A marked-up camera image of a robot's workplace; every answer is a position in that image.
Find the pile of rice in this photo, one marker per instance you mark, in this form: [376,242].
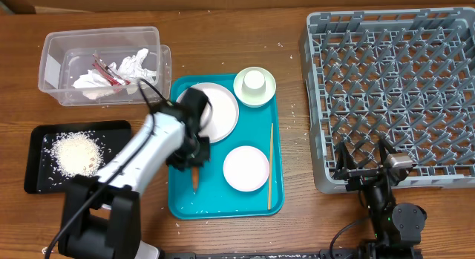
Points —
[67,154]

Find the small white plate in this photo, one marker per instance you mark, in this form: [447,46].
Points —
[246,168]

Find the large white plate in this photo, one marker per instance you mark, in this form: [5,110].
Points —
[220,118]

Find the pale green saucer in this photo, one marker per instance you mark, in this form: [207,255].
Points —
[254,101]

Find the white napkin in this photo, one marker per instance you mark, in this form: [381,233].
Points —
[131,68]

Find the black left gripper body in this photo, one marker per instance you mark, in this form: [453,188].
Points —
[192,153]

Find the red snack wrapper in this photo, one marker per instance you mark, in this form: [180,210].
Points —
[111,76]

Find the orange carrot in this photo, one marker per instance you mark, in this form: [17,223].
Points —
[195,178]

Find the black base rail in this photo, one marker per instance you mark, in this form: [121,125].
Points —
[259,255]

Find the white upturned cup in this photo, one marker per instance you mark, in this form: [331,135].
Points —
[254,83]

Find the clear plastic bin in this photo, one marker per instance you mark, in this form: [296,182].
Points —
[68,54]

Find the black tray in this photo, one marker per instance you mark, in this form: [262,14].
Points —
[42,175]

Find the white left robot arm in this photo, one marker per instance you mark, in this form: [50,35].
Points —
[101,215]

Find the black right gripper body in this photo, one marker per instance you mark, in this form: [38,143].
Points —
[360,179]

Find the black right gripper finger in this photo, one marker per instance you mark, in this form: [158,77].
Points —
[387,153]
[344,161]

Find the wooden chopstick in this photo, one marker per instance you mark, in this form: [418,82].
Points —
[271,138]

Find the grey dishwasher rack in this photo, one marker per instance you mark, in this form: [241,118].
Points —
[406,76]

